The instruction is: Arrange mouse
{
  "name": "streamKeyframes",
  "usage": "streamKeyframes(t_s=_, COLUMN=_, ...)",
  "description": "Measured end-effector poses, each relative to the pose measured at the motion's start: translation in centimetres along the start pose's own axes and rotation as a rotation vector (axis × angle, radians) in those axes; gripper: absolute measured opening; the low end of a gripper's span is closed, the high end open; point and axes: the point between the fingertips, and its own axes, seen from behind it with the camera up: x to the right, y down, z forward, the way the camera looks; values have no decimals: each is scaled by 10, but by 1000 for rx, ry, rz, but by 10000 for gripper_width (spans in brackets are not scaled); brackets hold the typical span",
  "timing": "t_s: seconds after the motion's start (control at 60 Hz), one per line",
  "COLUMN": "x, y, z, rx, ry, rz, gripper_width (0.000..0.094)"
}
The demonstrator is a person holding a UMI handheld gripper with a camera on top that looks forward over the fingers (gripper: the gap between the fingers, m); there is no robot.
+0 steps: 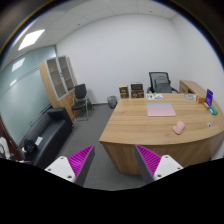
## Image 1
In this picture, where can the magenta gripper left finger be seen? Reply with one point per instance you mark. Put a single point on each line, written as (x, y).
(75, 167)

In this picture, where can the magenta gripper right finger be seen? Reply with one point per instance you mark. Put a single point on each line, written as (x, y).
(153, 166)

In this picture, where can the pink computer mouse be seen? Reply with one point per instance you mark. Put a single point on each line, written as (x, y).
(179, 127)

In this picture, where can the pink and blue mouse pad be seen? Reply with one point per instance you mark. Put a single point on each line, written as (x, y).
(160, 110)

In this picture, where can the black leather sofa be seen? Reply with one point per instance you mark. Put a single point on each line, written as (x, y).
(54, 127)

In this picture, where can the white paper on sofa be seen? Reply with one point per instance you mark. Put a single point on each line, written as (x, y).
(38, 141)

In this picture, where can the black bag on sofa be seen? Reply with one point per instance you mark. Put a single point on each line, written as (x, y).
(29, 147)

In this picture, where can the large wooden office desk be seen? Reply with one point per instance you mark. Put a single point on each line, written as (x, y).
(129, 125)

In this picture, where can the black visitor chair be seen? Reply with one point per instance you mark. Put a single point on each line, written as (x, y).
(81, 97)

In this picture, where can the green and white papers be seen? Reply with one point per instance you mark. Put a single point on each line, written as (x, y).
(154, 96)

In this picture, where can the dark mesh waste bin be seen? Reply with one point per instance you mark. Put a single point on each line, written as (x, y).
(112, 101)

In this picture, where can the dark framed box on desk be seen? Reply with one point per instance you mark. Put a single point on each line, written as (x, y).
(137, 90)

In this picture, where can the round glass ashtray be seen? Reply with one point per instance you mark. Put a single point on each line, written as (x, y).
(190, 96)

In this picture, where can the brown box on desk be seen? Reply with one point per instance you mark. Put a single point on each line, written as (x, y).
(123, 89)

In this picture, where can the orange small box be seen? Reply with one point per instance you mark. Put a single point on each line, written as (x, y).
(200, 99)

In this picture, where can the teal small bottle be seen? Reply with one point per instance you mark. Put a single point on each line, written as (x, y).
(213, 110)

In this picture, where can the grey mesh office chair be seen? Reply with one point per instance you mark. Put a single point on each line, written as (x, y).
(160, 83)

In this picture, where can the wooden side credenza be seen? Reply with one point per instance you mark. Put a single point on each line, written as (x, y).
(191, 87)

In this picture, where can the purple standing sign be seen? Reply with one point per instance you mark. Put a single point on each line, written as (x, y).
(209, 97)

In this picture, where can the wooden glass-door cabinet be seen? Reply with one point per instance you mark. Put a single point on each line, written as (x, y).
(59, 83)

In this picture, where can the ceiling light panel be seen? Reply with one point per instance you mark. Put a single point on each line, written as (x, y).
(30, 39)

